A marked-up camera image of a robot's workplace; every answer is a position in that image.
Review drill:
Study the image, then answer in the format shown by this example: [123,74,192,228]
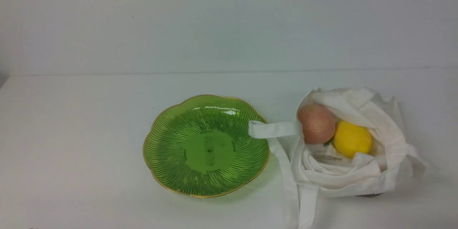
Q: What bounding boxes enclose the pink peach fruit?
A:
[297,104,336,145]

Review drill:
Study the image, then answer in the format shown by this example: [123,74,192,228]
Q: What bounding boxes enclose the white cloth tote bag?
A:
[248,88,432,229]

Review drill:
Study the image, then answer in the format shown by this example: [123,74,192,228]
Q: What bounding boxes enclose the green ribbed glass plate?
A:
[143,95,271,198]

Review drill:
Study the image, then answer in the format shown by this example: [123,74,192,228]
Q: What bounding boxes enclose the yellow lemon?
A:
[333,120,372,159]

